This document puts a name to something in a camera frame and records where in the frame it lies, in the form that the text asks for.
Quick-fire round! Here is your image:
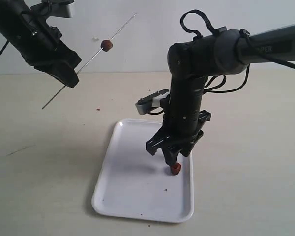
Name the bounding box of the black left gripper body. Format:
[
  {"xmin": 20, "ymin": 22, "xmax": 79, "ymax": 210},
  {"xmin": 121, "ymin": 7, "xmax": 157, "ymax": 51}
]
[{"xmin": 4, "ymin": 9, "xmax": 76, "ymax": 72}]

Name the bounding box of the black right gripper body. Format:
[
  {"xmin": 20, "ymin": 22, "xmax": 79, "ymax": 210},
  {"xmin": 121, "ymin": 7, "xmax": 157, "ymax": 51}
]
[{"xmin": 146, "ymin": 110, "xmax": 211, "ymax": 157}]

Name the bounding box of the thin metal skewer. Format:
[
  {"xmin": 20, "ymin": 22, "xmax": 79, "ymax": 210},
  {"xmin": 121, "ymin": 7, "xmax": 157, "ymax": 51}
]
[{"xmin": 41, "ymin": 12, "xmax": 138, "ymax": 110}]

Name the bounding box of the red date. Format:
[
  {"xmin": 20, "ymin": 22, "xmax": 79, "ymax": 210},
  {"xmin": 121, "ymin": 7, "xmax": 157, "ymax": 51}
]
[
  {"xmin": 170, "ymin": 162, "xmax": 181, "ymax": 175},
  {"xmin": 100, "ymin": 40, "xmax": 113, "ymax": 52}
]

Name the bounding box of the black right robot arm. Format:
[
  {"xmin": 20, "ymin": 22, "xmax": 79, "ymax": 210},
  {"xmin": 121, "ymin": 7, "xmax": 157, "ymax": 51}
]
[{"xmin": 136, "ymin": 25, "xmax": 295, "ymax": 168}]

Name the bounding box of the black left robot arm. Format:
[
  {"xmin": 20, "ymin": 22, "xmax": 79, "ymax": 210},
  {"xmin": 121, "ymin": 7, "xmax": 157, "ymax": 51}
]
[{"xmin": 0, "ymin": 0, "xmax": 82, "ymax": 88}]

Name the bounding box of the white plastic tray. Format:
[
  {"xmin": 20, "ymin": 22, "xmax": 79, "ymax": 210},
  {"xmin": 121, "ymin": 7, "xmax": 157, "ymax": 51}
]
[{"xmin": 91, "ymin": 118, "xmax": 194, "ymax": 223}]

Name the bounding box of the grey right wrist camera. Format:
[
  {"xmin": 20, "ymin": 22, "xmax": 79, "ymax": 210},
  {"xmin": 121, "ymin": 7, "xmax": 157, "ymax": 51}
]
[{"xmin": 135, "ymin": 89, "xmax": 170, "ymax": 115}]

